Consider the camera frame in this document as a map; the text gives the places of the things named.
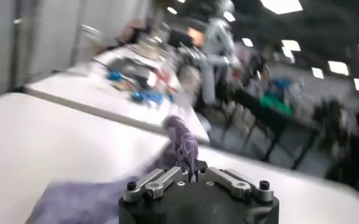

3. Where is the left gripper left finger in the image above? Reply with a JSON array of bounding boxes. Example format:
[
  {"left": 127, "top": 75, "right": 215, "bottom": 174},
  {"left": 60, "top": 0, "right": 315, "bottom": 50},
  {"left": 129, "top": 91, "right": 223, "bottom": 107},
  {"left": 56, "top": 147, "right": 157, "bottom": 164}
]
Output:
[{"left": 123, "top": 166, "right": 194, "bottom": 203}]

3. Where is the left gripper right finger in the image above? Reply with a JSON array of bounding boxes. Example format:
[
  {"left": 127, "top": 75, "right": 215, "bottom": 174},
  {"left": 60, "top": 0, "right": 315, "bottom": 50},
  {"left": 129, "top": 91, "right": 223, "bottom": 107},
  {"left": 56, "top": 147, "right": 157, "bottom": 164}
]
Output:
[{"left": 197, "top": 160, "right": 274, "bottom": 203}]

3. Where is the purple t-shirt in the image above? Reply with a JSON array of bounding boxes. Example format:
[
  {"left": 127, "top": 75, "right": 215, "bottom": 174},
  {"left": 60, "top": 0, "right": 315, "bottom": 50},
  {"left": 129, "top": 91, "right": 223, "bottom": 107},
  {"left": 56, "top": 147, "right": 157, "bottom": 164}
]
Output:
[{"left": 25, "top": 114, "right": 201, "bottom": 224}]

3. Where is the blue snack packet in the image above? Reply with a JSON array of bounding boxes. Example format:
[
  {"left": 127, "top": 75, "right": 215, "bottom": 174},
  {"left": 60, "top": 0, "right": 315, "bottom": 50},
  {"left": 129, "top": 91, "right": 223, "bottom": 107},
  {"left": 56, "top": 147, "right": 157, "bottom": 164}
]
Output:
[
  {"left": 131, "top": 89, "right": 166, "bottom": 107},
  {"left": 105, "top": 69, "right": 126, "bottom": 82}
]

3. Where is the black table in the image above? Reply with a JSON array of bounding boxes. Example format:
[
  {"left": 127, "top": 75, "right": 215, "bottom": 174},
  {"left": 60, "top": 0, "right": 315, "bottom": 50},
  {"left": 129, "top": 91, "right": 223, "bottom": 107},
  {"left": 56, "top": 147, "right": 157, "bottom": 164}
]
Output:
[{"left": 232, "top": 88, "right": 323, "bottom": 171}]

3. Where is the green cloth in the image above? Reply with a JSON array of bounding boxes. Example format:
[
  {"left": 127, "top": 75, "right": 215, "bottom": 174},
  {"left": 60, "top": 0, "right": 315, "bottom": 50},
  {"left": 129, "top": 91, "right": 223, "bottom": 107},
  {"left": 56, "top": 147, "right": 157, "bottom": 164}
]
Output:
[{"left": 259, "top": 93, "right": 295, "bottom": 117}]

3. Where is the white rectangular table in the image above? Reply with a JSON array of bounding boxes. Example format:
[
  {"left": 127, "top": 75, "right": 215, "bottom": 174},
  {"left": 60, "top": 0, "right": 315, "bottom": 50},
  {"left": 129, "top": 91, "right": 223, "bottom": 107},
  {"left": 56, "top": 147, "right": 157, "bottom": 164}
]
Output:
[{"left": 23, "top": 44, "right": 211, "bottom": 144}]

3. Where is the grey laptop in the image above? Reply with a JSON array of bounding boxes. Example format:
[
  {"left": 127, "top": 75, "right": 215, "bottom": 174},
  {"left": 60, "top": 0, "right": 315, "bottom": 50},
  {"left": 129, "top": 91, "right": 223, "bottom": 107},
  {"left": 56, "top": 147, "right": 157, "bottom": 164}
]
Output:
[{"left": 107, "top": 57, "right": 157, "bottom": 79}]

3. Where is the white humanoid robot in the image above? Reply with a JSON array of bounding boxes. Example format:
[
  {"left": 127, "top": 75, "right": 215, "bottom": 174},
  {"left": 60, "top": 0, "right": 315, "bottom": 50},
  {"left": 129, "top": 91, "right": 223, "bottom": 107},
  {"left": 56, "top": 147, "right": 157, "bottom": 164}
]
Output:
[{"left": 179, "top": 0, "right": 243, "bottom": 106}]

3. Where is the orange monitor screen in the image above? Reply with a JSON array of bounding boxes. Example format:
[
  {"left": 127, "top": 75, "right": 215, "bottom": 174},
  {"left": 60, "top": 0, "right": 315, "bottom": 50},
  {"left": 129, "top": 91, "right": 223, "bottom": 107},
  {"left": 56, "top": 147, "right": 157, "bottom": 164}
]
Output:
[{"left": 187, "top": 27, "right": 205, "bottom": 46}]

